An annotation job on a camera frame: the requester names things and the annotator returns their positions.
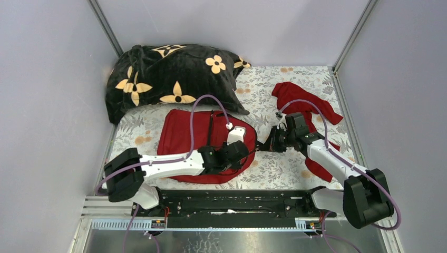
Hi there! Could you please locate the floral table mat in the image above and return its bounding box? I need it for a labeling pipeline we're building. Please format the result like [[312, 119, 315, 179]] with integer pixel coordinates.
[[102, 66, 364, 191]]

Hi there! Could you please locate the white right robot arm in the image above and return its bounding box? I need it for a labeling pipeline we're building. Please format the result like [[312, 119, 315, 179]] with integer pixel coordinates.
[[261, 112, 400, 229]]

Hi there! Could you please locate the black floral blanket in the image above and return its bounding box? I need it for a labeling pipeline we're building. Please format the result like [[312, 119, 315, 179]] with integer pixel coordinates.
[[105, 44, 250, 125]]

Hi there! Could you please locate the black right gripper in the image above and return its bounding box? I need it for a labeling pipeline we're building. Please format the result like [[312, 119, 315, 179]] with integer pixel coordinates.
[[261, 125, 296, 153]]

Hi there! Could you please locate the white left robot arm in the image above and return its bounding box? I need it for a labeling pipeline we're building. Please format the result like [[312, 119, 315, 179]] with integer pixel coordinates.
[[99, 126, 249, 217]]

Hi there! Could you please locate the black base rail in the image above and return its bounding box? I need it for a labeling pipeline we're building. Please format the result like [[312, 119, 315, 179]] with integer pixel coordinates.
[[131, 190, 327, 229]]

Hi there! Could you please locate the red cloth garment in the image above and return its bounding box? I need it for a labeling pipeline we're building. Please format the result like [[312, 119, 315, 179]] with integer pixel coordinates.
[[271, 82, 344, 183]]

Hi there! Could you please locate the red student backpack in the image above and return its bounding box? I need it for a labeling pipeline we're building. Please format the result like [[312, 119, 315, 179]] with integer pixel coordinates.
[[157, 109, 257, 184]]

